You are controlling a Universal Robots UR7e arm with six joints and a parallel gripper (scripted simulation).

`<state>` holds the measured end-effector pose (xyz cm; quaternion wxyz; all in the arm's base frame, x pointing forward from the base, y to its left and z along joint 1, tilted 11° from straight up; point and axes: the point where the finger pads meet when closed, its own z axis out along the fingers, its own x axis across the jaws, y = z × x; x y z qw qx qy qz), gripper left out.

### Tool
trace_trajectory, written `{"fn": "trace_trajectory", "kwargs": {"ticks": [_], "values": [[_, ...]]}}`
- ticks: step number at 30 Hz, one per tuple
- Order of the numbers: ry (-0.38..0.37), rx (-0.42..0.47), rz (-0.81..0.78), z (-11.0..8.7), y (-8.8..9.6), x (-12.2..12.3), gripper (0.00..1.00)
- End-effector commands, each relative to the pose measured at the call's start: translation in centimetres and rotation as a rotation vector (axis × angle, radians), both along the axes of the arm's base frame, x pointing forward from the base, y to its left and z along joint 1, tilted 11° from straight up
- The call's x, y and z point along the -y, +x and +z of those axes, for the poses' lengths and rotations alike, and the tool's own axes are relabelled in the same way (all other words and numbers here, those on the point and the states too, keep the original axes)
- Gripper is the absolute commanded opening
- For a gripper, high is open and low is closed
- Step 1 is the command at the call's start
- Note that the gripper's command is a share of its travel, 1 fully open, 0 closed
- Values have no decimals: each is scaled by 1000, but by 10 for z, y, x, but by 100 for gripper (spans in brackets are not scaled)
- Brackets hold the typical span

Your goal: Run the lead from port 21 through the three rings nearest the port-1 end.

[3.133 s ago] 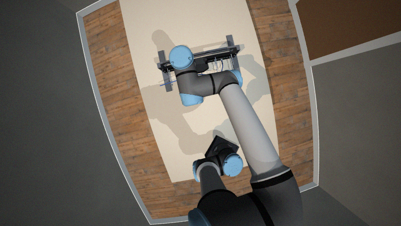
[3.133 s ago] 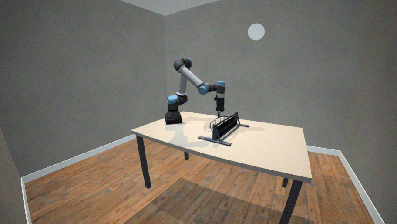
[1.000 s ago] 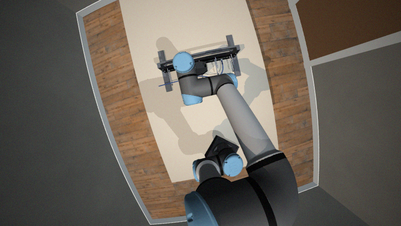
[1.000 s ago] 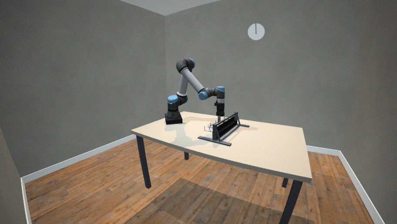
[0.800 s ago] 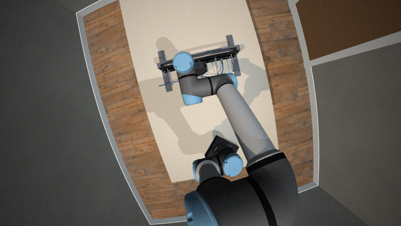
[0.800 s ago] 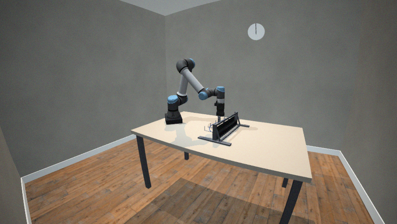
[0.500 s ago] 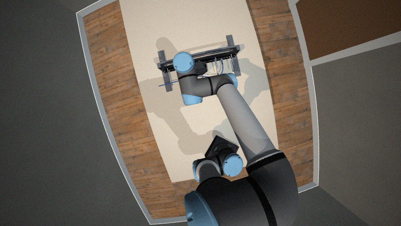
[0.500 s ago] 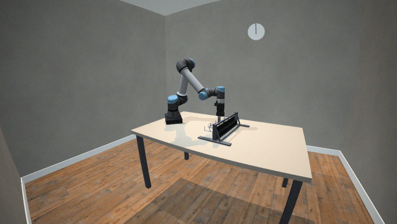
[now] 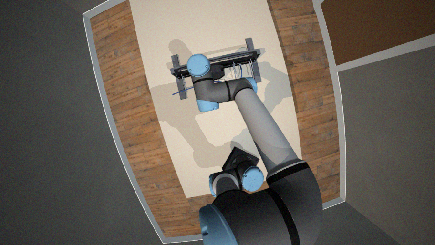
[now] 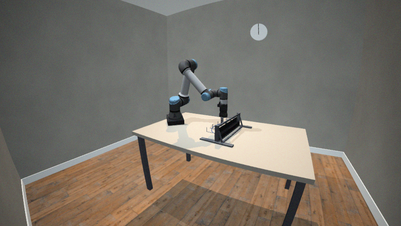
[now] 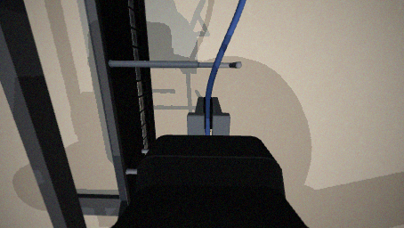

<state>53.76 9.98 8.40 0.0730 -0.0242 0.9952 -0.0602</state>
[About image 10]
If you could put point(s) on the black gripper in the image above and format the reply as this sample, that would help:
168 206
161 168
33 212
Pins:
223 109

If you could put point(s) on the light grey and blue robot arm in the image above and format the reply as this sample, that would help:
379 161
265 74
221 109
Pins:
187 67

